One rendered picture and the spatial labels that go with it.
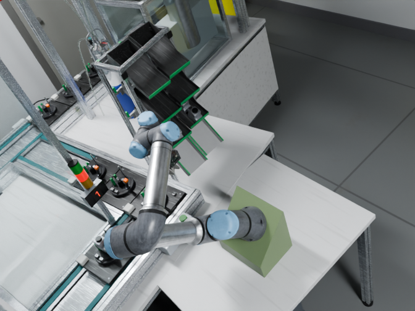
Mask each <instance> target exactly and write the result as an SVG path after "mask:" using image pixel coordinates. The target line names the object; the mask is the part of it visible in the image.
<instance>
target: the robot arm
mask: <svg viewBox="0 0 415 311"><path fill-rule="evenodd" d="M137 120H138V124H139V126H140V127H139V129H138V131H137V133H136V135H135V137H134V139H133V140H132V142H131V145H130V147H129V149H128V150H129V153H130V154H131V155H132V156H133V157H135V158H137V159H144V158H145V157H146V156H150V159H149V167H148V175H147V180H146V187H145V196H144V200H143V208H142V209H140V210H139V213H138V218H137V219H136V221H134V222H130V223H126V224H123V225H119V226H118V225H116V226H113V227H112V228H110V229H108V231H107V233H106V234H105V237H104V247H105V250H106V252H107V253H108V254H109V256H110V257H112V258H113V259H123V258H127V257H133V256H137V255H143V254H147V253H149V252H151V251H152V250H153V249H154V248H158V247H166V246H172V245H176V244H183V243H187V244H189V245H191V246H195V245H202V244H206V243H211V242H216V241H222V240H226V239H235V238H241V239H243V240H245V241H257V240H259V239H261V238H262V237H263V235H264V233H265V231H266V226H267V223H266V218H265V215H264V214H263V212H262V211H261V210H260V209H259V208H257V207H254V206H247V207H244V208H242V209H240V210H225V209H222V210H217V211H215V212H213V213H212V214H209V215H203V216H199V217H190V218H187V219H186V220H185V221H184V222H178V223H167V224H166V217H167V213H166V212H165V211H164V208H165V203H166V193H167V184H168V178H169V175H174V174H175V173H174V172H175V169H180V167H179V166H178V165H177V164H176V163H177V162H178V161H179V160H180V159H181V157H180V155H179V153H178V150H175V149H172V143H173V141H175V140H177V139H178V138H179V136H180V130H179V128H178V126H177V125H176V124H175V123H174V122H166V123H162V124H159V122H158V119H157V118H156V116H155V114H154V113H153V112H151V111H146V112H143V113H142V114H140V115H139V116H138V119H137Z"/></svg>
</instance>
